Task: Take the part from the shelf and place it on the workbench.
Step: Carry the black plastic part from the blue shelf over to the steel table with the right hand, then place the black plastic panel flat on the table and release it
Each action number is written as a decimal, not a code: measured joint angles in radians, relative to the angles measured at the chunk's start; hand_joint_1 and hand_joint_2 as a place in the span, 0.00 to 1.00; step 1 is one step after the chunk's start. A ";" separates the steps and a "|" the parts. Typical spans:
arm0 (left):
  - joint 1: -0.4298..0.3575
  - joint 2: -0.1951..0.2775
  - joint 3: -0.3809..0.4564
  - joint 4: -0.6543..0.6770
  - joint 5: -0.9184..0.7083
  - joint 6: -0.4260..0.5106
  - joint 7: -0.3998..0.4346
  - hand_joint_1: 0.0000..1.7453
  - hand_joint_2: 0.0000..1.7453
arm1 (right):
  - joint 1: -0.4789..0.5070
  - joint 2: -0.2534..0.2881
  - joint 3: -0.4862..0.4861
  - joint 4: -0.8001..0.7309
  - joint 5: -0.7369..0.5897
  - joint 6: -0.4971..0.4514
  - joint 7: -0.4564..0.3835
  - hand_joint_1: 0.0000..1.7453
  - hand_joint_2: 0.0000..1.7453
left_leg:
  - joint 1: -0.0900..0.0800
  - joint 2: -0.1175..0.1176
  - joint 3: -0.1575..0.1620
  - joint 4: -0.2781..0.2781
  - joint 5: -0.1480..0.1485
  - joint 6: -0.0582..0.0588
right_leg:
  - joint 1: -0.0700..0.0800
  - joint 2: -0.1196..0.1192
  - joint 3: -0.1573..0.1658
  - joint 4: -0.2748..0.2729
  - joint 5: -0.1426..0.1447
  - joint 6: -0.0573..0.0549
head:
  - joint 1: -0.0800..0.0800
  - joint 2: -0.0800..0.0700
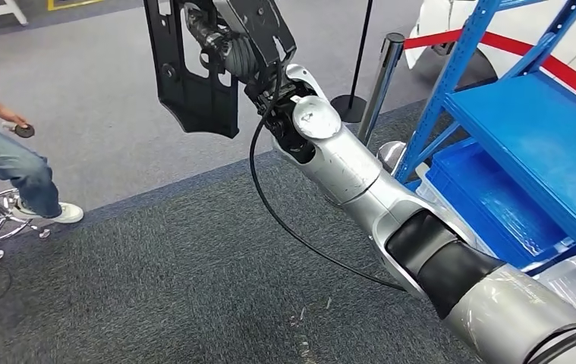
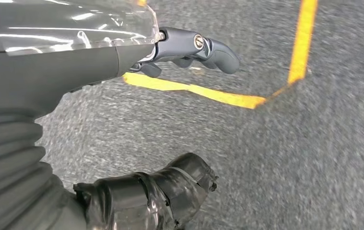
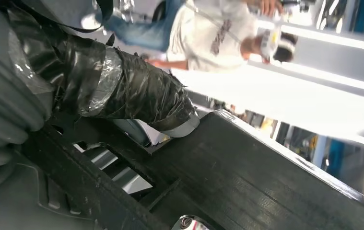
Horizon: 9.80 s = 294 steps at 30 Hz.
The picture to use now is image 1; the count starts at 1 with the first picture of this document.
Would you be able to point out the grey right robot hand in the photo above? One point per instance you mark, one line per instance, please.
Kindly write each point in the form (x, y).
(207, 30)

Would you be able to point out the long black plastic car part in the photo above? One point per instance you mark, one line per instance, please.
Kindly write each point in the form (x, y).
(197, 100)

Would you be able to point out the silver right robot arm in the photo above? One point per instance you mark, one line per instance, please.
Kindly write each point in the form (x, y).
(348, 166)

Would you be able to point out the blue metal shelf rack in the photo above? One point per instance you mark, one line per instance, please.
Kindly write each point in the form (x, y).
(534, 130)

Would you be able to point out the black stanchion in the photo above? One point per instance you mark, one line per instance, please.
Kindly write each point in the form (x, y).
(349, 108)

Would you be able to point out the chrome stanchion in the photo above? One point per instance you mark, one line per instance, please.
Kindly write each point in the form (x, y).
(380, 85)

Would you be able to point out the small black round object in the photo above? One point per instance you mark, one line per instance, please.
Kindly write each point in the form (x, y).
(24, 131)

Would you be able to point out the person's hand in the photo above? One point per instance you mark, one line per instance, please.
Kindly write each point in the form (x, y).
(11, 118)

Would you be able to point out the red barrier belt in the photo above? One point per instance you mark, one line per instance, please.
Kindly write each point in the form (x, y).
(431, 39)

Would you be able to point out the person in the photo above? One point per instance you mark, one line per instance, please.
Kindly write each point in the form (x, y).
(11, 166)

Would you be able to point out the chrome swivel chair base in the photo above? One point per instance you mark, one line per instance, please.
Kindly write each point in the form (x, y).
(1, 211)

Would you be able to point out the white car with red stripe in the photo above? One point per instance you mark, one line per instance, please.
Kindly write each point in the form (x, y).
(519, 20)

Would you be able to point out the blue plastic crate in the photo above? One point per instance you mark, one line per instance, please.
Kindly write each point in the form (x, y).
(494, 201)

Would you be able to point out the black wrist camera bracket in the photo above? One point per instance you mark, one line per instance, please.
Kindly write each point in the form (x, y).
(262, 25)

